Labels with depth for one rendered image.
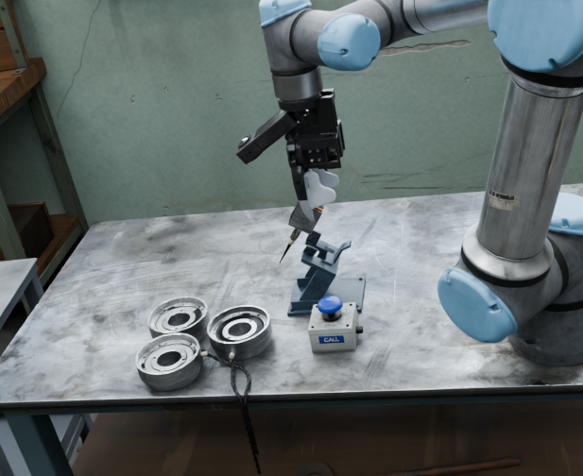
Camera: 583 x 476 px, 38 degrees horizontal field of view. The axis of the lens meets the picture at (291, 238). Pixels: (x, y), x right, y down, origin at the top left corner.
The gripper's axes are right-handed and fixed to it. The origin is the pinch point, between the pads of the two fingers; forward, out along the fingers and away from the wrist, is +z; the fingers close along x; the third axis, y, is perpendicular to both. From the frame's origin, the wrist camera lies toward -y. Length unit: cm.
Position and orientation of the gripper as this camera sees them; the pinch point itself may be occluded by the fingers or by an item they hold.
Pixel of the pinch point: (308, 210)
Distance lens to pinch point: 141.6
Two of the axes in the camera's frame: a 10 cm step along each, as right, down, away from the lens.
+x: 1.4, -5.1, 8.5
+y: 9.7, -0.8, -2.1
